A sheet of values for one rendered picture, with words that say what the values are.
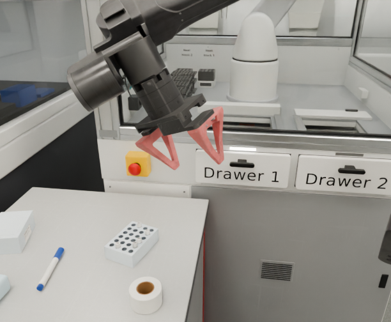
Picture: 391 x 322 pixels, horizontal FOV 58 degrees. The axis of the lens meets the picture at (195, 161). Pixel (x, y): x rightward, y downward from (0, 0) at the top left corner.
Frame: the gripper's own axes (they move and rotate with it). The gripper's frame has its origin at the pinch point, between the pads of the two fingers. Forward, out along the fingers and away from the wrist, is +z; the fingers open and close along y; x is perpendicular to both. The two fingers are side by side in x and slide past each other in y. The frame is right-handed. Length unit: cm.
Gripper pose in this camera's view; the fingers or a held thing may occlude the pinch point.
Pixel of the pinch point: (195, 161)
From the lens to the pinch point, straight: 55.6
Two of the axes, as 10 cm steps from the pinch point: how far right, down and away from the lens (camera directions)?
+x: 5.3, -5.6, 6.3
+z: 4.5, 8.2, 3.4
